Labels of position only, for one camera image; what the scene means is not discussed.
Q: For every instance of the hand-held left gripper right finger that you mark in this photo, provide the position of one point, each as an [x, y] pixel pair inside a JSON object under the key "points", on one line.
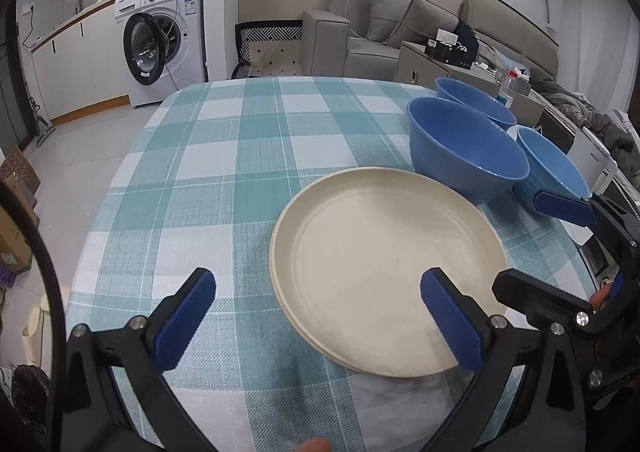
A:
{"points": [[452, 327]]}

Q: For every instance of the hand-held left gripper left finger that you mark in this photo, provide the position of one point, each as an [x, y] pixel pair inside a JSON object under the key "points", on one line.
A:
{"points": [[185, 322]]}

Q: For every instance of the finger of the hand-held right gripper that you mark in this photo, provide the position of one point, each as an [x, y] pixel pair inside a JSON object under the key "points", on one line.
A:
{"points": [[560, 204], [535, 297]]}

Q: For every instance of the ribbed light blue bowl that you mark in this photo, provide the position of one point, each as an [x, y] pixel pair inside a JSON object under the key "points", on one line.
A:
{"points": [[545, 167]]}

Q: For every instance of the person's right hand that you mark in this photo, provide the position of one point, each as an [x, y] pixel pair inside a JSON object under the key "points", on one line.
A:
{"points": [[601, 297]]}

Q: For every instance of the person's left hand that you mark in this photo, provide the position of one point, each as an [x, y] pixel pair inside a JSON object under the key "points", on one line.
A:
{"points": [[312, 446]]}

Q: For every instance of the white appliance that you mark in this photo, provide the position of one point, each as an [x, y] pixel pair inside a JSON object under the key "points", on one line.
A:
{"points": [[592, 157]]}

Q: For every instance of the grey blanket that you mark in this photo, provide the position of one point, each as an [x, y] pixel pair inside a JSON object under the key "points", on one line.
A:
{"points": [[595, 117]]}

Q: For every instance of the grey flat box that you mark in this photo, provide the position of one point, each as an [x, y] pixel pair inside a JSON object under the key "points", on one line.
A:
{"points": [[523, 87]]}

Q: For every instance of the clear water bottle red cap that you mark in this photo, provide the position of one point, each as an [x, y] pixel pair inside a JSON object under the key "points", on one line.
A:
{"points": [[507, 88]]}

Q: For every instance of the cream plastic container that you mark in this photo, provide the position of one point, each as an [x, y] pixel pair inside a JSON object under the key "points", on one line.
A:
{"points": [[34, 337]]}

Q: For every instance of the teal checked tablecloth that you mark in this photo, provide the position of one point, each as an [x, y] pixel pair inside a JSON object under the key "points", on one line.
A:
{"points": [[225, 157]]}

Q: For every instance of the black bag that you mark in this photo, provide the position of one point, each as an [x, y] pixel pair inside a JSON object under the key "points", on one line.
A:
{"points": [[30, 407]]}

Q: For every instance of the purple bag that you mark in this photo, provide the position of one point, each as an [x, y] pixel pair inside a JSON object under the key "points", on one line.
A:
{"points": [[10, 276]]}

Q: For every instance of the brown cardboard box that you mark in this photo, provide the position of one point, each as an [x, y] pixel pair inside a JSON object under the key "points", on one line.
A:
{"points": [[15, 242]]}

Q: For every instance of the black box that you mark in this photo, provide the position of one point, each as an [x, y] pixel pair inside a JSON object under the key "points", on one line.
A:
{"points": [[447, 53]]}

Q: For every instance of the dark blue garment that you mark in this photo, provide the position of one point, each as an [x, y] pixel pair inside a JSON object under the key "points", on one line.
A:
{"points": [[467, 40]]}

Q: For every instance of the beige side cabinet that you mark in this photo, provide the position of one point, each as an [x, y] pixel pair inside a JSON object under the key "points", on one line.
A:
{"points": [[415, 65]]}

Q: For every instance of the white box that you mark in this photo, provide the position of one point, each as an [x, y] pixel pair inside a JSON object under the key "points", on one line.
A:
{"points": [[446, 36]]}

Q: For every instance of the grey sofa cushion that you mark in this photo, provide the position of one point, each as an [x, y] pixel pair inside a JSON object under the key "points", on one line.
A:
{"points": [[427, 22], [387, 15]]}

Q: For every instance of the patterned cardboard box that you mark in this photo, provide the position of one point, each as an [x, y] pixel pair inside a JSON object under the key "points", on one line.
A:
{"points": [[17, 167]]}

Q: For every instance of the upright vacuum cleaner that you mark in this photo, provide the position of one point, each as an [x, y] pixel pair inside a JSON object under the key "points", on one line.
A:
{"points": [[42, 125]]}

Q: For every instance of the white kitchen counter cabinet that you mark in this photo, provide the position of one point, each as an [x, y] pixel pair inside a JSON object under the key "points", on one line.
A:
{"points": [[85, 67]]}

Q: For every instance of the grey sofa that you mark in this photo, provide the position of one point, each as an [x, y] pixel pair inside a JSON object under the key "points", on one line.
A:
{"points": [[325, 47]]}

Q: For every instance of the dark glass door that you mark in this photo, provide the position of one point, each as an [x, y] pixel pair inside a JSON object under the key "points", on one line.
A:
{"points": [[10, 97]]}

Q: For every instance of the white washing machine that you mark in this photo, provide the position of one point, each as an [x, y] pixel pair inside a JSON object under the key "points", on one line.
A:
{"points": [[190, 32]]}

